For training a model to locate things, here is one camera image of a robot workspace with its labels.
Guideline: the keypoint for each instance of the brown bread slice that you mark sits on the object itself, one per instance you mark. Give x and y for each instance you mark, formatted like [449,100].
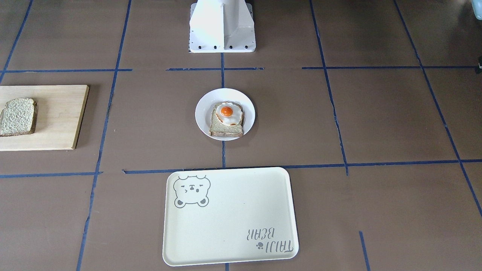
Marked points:
[19,117]

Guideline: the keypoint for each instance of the bread slice under egg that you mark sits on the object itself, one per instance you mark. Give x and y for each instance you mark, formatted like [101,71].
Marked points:
[217,129]

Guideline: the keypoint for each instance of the fried egg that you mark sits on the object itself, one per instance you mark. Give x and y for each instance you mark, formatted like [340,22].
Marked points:
[229,113]

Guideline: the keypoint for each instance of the cream bear serving tray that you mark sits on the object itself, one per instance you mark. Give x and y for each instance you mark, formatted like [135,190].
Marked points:
[229,215]

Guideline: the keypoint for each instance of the wooden cutting board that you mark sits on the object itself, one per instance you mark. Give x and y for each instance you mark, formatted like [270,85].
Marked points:
[59,117]

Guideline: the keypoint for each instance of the white camera stand post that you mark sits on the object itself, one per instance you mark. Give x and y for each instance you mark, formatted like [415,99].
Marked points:
[221,26]

